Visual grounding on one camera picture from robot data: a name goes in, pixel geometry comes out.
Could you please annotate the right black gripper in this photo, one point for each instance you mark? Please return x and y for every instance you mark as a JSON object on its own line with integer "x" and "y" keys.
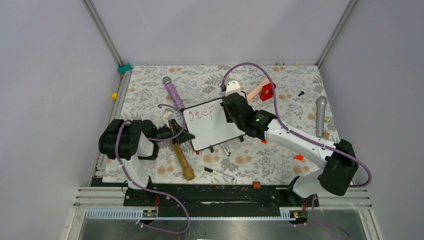
{"x": 228, "y": 118}

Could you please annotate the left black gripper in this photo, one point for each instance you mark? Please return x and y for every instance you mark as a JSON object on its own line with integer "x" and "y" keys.
{"x": 174, "y": 127}

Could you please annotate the white whiteboard black frame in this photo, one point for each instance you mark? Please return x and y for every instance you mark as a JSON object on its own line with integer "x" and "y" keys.
{"x": 208, "y": 123}

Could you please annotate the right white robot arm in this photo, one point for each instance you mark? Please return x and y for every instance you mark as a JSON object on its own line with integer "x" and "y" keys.
{"x": 335, "y": 160}

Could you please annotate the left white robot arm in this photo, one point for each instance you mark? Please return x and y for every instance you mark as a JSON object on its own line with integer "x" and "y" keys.
{"x": 131, "y": 142}

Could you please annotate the pink toy microphone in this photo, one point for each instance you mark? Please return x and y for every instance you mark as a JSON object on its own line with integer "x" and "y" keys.
{"x": 256, "y": 90}

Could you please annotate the red square block with hole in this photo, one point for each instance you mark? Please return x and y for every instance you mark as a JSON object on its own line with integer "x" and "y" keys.
{"x": 266, "y": 92}

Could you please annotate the green capped marker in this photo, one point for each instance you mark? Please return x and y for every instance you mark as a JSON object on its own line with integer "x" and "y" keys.
{"x": 225, "y": 148}

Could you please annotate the black capped marker front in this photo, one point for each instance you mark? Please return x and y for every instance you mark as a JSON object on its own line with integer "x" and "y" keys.
{"x": 219, "y": 173}

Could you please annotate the purple glitter microphone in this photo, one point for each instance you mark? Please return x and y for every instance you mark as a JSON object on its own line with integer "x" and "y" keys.
{"x": 171, "y": 89}

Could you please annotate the small yellow cube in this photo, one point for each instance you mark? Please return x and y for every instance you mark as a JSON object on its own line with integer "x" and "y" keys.
{"x": 114, "y": 96}

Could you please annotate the small brown wooden cube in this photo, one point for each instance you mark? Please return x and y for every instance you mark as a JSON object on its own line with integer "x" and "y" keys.
{"x": 256, "y": 185}

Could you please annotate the red triangular block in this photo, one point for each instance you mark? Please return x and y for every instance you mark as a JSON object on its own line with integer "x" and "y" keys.
{"x": 299, "y": 157}

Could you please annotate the silver grey microphone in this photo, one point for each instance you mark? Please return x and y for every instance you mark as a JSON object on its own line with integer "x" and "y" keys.
{"x": 321, "y": 103}

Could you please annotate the teal corner clip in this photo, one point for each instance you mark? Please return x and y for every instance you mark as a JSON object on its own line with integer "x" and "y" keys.
{"x": 124, "y": 68}

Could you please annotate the small tan wooden block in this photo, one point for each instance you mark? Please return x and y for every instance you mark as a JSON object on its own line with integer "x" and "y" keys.
{"x": 326, "y": 135}

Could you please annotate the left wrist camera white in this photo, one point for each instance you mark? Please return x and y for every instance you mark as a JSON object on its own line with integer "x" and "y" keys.
{"x": 168, "y": 115}

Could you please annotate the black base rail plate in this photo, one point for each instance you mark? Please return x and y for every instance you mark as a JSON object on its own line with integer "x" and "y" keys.
{"x": 216, "y": 200}

